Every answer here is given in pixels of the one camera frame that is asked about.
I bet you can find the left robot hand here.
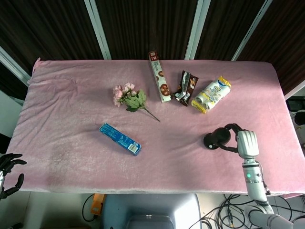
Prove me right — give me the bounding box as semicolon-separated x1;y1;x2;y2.
0;154;27;200

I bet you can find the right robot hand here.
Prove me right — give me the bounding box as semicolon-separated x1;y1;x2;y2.
218;123;260;158

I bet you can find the black round object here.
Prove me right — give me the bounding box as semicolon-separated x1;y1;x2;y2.
210;127;231;145

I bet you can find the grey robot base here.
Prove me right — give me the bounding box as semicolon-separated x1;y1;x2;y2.
102;193;202;229

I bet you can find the yellow white wipes pack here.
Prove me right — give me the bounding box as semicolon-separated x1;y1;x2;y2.
191;75;232;114

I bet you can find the brown snack wrapper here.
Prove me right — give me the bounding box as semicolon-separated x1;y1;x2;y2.
172;70;199;107

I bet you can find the pink fleece table cloth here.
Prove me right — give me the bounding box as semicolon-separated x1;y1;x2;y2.
5;58;305;194

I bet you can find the orange power strip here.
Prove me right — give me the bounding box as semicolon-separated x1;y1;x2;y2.
90;193;105;217

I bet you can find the long cookie box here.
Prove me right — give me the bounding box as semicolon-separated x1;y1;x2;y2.
148;51;172;104

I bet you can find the blue toothpaste box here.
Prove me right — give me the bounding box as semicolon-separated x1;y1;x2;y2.
99;123;142;157

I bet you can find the pink artificial flower bouquet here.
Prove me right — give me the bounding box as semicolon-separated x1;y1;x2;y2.
112;83;161;122

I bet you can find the black cable bundle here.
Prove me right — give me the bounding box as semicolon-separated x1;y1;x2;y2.
190;193;296;229

